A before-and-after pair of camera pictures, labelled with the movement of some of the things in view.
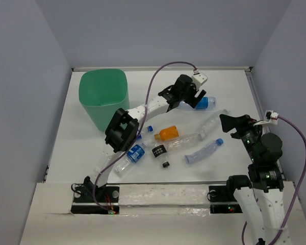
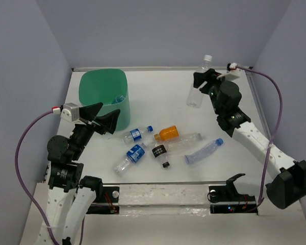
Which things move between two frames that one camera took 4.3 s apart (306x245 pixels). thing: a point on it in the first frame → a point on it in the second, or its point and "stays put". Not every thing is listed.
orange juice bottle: (169, 133) stays put
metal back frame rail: (194, 69) stays put
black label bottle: (160, 151) stays put
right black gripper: (241, 123) → (201, 77)
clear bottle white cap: (213, 121) → (195, 96)
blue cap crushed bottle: (203, 150) stays put
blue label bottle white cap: (134, 154) stays put
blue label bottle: (206, 103) → (118, 99)
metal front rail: (168, 182) stays put
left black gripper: (193, 89) → (108, 121)
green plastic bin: (103, 92) stays put
